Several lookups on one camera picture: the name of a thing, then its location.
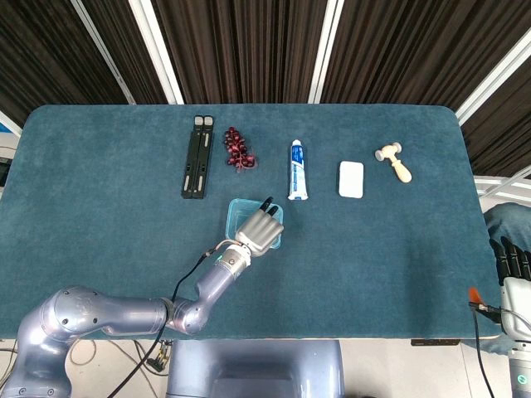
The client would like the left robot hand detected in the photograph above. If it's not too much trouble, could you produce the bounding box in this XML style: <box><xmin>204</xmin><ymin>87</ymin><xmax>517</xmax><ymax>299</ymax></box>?
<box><xmin>234</xmin><ymin>196</ymin><xmax>285</xmax><ymax>257</ymax></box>

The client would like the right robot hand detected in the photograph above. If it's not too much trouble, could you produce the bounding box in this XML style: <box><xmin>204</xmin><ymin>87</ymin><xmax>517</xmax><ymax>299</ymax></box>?
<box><xmin>468</xmin><ymin>235</ymin><xmax>531</xmax><ymax>335</ymax></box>

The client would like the teal plastic lid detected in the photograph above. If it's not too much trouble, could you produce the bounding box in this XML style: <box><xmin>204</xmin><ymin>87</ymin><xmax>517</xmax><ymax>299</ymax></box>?
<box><xmin>226</xmin><ymin>197</ymin><xmax>285</xmax><ymax>250</ymax></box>

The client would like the white blue toothpaste tube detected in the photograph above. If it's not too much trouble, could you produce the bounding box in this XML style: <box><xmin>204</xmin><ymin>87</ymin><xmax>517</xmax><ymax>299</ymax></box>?
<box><xmin>287</xmin><ymin>138</ymin><xmax>310</xmax><ymax>201</ymax></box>

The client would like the person's leg in jeans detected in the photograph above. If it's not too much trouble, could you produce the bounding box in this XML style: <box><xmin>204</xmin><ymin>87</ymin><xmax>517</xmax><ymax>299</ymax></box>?
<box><xmin>483</xmin><ymin>201</ymin><xmax>531</xmax><ymax>252</ymax></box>

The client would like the red grape bunch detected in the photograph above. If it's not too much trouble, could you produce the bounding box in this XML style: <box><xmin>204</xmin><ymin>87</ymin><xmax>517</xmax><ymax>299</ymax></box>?
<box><xmin>224</xmin><ymin>126</ymin><xmax>258</xmax><ymax>173</ymax></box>

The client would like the black table control panel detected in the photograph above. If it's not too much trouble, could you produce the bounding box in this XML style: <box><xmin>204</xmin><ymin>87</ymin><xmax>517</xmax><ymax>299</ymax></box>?
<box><xmin>410</xmin><ymin>338</ymin><xmax>461</xmax><ymax>347</ymax></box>

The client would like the black folding laptop stand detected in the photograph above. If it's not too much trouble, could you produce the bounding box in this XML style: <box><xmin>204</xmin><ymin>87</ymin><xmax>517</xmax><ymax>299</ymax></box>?
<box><xmin>180</xmin><ymin>115</ymin><xmax>216</xmax><ymax>200</ymax></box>

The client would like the blue-grey robot torso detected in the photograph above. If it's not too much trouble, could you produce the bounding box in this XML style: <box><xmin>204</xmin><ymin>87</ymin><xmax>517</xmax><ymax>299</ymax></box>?
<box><xmin>166</xmin><ymin>339</ymin><xmax>346</xmax><ymax>398</ymax></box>

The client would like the wooden toy mallet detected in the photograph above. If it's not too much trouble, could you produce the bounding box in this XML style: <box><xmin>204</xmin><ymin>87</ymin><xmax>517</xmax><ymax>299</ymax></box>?
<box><xmin>374</xmin><ymin>143</ymin><xmax>413</xmax><ymax>184</ymax></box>

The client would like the black power plug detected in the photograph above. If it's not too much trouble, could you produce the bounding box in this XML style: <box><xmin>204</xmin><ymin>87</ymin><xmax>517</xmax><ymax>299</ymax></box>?
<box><xmin>147</xmin><ymin>340</ymin><xmax>173</xmax><ymax>373</ymax></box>

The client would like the blue table cloth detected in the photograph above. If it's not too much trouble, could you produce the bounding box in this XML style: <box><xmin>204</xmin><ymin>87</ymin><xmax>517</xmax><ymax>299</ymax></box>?
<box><xmin>0</xmin><ymin>103</ymin><xmax>501</xmax><ymax>342</ymax></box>

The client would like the dark brown curtain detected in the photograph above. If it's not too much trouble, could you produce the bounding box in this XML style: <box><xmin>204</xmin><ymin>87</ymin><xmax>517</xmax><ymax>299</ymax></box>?
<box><xmin>0</xmin><ymin>0</ymin><xmax>531</xmax><ymax>179</ymax></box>

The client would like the black right hand cable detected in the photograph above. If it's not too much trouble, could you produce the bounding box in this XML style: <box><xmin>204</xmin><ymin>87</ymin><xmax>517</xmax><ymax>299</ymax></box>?
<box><xmin>468</xmin><ymin>301</ymin><xmax>505</xmax><ymax>398</ymax></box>

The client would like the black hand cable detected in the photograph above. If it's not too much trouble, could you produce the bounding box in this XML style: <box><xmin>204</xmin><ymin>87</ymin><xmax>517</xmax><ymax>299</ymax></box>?
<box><xmin>468</xmin><ymin>301</ymin><xmax>505</xmax><ymax>398</ymax></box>
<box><xmin>105</xmin><ymin>240</ymin><xmax>233</xmax><ymax>398</ymax></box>

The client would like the black left hand cable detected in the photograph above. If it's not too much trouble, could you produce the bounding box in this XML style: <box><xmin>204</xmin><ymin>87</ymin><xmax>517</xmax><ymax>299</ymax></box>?
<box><xmin>105</xmin><ymin>240</ymin><xmax>233</xmax><ymax>398</ymax></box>

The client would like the white low frame rail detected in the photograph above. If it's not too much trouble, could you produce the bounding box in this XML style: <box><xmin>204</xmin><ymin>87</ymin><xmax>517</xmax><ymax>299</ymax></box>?
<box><xmin>475</xmin><ymin>165</ymin><xmax>531</xmax><ymax>204</ymax></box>

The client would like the white frame post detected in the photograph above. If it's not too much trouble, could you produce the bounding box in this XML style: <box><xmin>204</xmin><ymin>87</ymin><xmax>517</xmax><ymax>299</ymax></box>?
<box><xmin>454</xmin><ymin>36</ymin><xmax>531</xmax><ymax>125</ymax></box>
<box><xmin>128</xmin><ymin>0</ymin><xmax>185</xmax><ymax>105</ymax></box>
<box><xmin>308</xmin><ymin>0</ymin><xmax>345</xmax><ymax>104</ymax></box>

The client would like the beige cable loop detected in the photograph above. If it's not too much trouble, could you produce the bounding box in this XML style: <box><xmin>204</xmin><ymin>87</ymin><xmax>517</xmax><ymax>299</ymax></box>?
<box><xmin>69</xmin><ymin>339</ymin><xmax>98</xmax><ymax>366</ymax></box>

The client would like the thin grey frame post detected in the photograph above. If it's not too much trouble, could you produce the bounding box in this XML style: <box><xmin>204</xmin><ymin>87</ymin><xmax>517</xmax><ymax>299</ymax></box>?
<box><xmin>70</xmin><ymin>0</ymin><xmax>137</xmax><ymax>105</ymax></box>

